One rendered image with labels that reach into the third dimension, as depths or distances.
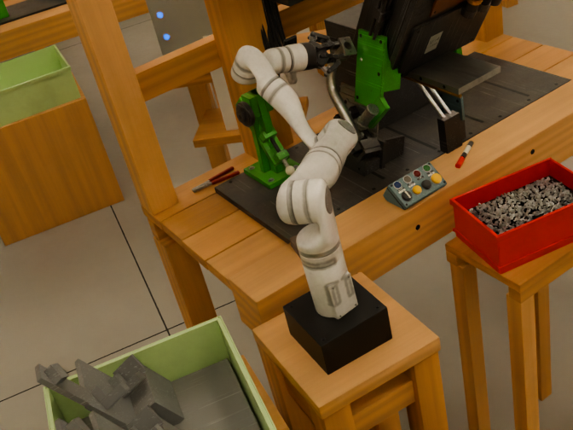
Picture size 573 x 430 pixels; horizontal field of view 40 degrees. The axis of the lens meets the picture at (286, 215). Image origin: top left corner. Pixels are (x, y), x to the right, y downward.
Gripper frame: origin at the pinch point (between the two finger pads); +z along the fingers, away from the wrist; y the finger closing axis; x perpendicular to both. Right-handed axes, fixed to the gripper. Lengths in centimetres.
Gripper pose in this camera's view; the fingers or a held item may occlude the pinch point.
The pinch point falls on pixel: (340, 50)
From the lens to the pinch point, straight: 228.1
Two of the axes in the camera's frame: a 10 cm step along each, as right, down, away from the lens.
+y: -3.8, -9.0, 2.0
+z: 8.3, -2.3, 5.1
